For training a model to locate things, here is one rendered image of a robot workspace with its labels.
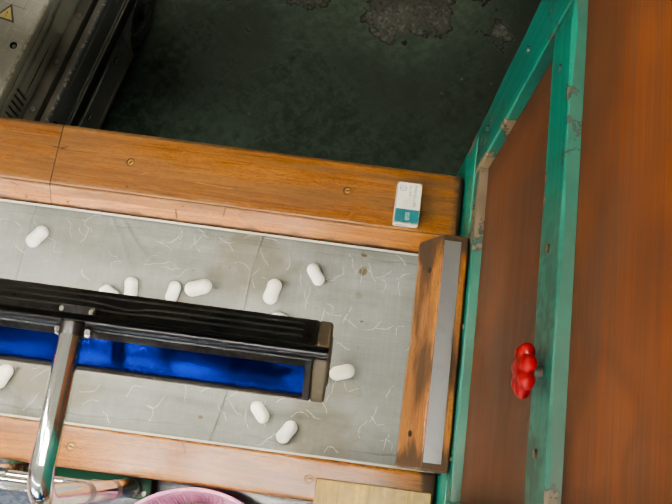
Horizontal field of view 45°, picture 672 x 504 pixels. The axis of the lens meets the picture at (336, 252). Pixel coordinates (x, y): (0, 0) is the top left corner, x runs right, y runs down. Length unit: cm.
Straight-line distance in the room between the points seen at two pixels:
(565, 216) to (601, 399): 16
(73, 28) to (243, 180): 74
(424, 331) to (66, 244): 52
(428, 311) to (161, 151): 45
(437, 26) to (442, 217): 109
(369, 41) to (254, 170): 102
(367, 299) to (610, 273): 63
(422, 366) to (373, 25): 129
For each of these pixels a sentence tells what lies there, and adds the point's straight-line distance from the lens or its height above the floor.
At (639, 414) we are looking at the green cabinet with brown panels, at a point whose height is 140.
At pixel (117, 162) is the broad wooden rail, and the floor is 76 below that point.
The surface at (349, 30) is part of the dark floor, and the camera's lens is 215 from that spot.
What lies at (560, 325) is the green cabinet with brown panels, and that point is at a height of 127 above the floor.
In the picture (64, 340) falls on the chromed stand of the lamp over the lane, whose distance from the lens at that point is 77.
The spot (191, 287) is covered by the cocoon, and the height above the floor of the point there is 76.
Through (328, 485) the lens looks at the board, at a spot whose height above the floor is 78.
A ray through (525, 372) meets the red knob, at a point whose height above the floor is 126.
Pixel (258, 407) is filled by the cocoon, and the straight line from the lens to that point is 110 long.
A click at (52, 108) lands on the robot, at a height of 34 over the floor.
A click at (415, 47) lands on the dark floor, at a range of 214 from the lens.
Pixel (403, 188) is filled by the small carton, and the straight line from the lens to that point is 114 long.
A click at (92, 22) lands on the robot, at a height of 34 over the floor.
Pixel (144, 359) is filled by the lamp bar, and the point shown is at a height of 108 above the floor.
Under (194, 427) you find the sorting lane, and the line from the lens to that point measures 113.
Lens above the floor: 185
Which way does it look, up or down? 75 degrees down
